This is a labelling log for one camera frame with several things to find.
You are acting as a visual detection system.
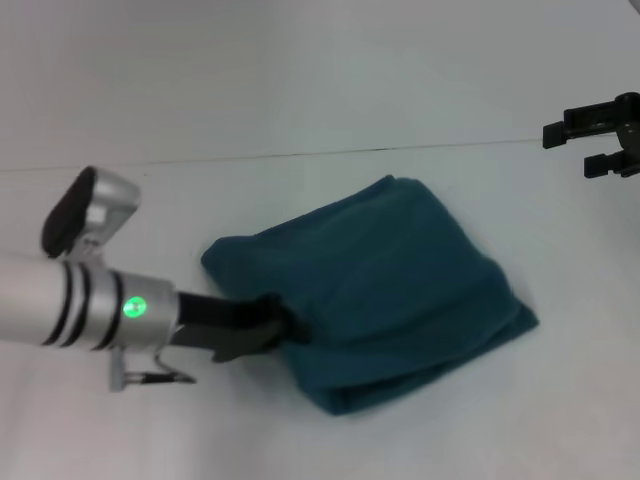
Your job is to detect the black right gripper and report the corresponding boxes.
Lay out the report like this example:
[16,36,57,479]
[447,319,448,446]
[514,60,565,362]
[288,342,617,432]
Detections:
[542,91,640,179]

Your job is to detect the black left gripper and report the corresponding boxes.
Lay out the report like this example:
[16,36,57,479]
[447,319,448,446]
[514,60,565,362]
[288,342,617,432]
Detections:
[172,291,314,364]

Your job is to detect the teal blue t-shirt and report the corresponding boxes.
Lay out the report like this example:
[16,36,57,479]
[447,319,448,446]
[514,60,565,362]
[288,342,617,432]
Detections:
[200,174,541,417]

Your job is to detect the silver cylindrical cable connector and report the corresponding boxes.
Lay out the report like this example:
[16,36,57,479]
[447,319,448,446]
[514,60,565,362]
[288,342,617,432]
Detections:
[108,346,127,394]

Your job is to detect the white left camera bracket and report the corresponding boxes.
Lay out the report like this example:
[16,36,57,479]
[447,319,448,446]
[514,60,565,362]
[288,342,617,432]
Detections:
[68,232,109,267]

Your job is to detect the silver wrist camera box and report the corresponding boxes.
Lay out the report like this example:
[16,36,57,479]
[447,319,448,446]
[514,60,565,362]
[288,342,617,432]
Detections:
[40,165,143,260]

